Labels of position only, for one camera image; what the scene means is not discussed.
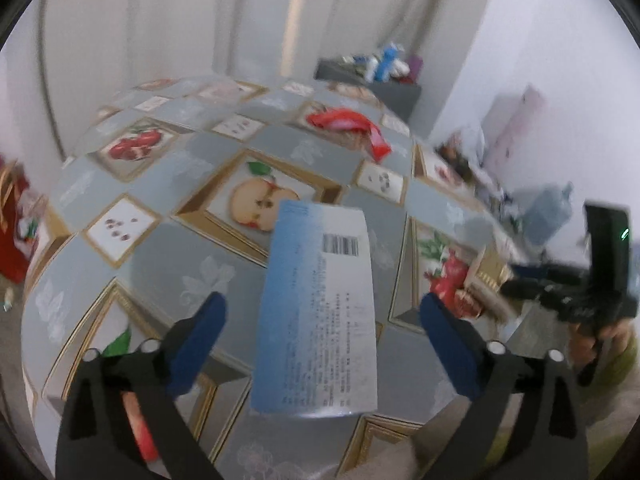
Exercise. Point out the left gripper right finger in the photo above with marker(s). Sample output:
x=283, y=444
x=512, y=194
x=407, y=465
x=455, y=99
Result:
x=523, y=421

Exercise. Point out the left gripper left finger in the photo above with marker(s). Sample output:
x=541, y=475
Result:
x=96, y=439

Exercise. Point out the gold tissue pack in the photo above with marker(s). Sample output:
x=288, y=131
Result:
x=487, y=273

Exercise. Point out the blue white paper package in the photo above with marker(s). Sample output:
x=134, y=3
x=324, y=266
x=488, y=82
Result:
x=316, y=338

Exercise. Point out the floor trash pile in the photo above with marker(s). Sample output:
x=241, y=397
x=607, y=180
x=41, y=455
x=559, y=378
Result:
x=465, y=151

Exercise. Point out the person right hand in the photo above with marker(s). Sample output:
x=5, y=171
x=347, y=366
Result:
x=582, y=344

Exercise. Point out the large water jug on floor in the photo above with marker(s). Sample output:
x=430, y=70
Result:
x=550, y=211

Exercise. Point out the pink tall box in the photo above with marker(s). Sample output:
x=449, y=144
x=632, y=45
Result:
x=506, y=126

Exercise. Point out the red clothes pile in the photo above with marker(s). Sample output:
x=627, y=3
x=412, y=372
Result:
x=22, y=209

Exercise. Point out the fruit pattern tablecloth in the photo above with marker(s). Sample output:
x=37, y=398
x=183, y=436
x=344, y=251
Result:
x=166, y=200

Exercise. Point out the dark grey cabinet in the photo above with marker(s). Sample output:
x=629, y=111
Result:
x=399, y=97

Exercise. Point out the purple cup on cabinet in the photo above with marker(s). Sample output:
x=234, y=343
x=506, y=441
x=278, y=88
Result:
x=415, y=64

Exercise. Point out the blue bottle on cabinet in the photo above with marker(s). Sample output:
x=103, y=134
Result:
x=386, y=64

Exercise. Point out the white bottle on cabinet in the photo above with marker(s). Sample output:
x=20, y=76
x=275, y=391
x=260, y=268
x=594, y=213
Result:
x=371, y=68

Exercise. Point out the red plastic bag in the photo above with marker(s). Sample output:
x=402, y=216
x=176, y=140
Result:
x=345, y=120

